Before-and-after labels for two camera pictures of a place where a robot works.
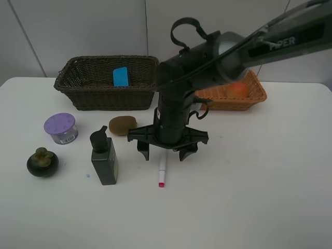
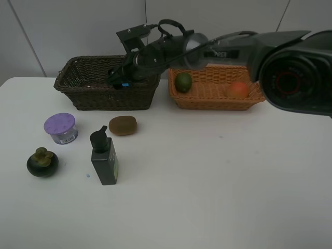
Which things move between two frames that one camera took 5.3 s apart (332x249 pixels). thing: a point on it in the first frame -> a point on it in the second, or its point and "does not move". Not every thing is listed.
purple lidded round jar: x=62 y=127 does not move
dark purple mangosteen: x=42 y=163 does not move
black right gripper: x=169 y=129 -> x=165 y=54
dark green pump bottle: x=104 y=156 does not move
